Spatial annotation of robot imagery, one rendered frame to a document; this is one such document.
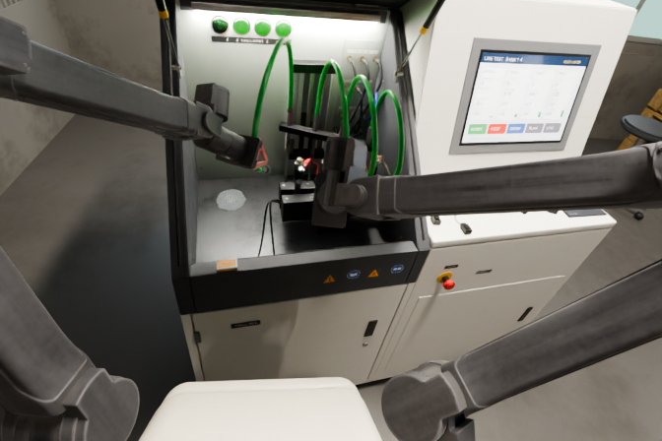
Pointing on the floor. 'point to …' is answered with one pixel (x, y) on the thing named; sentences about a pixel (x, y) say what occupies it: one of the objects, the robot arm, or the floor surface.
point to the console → (463, 320)
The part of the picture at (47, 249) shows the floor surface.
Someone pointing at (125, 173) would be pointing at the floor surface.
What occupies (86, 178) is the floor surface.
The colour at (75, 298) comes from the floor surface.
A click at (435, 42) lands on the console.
